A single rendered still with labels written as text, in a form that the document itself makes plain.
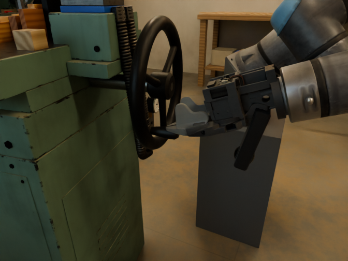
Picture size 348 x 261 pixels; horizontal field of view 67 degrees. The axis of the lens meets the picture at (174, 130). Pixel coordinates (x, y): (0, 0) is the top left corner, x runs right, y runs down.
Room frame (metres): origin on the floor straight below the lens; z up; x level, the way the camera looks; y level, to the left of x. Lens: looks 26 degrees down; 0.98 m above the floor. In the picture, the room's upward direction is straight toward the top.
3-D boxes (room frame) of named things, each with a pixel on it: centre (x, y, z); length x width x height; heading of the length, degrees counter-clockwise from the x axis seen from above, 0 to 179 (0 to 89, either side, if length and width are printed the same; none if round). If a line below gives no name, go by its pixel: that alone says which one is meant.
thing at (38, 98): (0.65, 0.30, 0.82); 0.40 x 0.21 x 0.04; 163
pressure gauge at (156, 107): (0.86, 0.08, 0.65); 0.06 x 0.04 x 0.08; 163
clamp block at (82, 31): (0.62, 0.17, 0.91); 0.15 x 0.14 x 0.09; 163
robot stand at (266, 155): (1.01, -0.30, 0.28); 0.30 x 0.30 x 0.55; 65
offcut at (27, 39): (0.51, 0.26, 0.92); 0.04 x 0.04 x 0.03; 77
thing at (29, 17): (0.67, 0.26, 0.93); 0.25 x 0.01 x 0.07; 163
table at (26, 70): (0.64, 0.25, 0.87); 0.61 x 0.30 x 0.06; 163
